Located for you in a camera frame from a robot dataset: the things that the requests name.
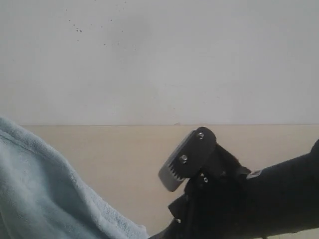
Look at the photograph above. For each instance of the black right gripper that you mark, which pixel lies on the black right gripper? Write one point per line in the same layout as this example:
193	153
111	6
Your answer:
211	195

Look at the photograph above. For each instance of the light blue fluffy towel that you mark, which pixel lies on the light blue fluffy towel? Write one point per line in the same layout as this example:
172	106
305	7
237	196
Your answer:
42	196

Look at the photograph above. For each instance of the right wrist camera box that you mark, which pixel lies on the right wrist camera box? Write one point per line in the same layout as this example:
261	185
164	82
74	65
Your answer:
187	158

